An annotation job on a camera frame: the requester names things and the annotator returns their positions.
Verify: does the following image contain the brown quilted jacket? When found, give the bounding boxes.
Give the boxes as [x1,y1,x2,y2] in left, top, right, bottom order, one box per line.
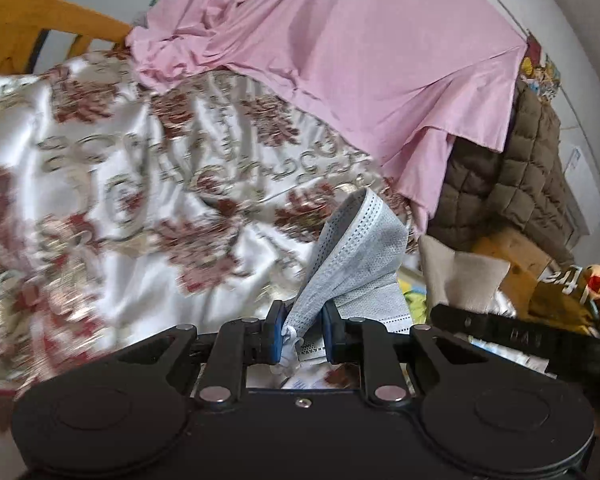
[426,80,577,267]

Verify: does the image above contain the grey face mask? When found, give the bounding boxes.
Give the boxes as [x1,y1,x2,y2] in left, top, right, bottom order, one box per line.
[270,187,413,376]

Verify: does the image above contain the white air conditioner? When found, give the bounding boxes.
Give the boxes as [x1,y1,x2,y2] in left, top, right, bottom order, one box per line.
[555,105,600,241]

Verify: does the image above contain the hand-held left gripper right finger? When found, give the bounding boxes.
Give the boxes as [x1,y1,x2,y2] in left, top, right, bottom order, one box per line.
[321,301,492,407]

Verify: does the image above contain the pink bed sheet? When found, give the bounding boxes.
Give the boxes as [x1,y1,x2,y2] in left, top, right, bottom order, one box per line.
[125,0,528,236]

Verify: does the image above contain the floral satin blanket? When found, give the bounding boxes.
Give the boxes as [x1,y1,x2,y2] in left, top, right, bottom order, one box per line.
[0,50,416,436]

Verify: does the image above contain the cartoon print towel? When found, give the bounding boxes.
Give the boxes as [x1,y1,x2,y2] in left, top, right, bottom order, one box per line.
[399,270,433,328]

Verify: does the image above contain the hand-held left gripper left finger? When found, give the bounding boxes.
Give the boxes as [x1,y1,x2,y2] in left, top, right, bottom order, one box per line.
[114,300,287,405]

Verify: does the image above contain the olive printed cloth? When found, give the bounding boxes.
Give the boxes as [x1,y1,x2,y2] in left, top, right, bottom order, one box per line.
[527,261,600,333]

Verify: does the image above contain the wooden bed frame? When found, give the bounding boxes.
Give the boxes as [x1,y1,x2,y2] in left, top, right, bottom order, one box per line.
[0,0,556,311]

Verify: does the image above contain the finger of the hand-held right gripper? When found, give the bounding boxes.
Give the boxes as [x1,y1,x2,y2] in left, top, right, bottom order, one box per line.
[429,301,486,337]

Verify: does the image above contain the cartoon wall poster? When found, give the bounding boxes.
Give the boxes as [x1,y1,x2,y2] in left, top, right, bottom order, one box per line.
[519,35,562,106]

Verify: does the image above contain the beige folded cloth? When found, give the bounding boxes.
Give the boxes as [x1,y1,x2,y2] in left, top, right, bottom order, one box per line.
[420,235,511,313]

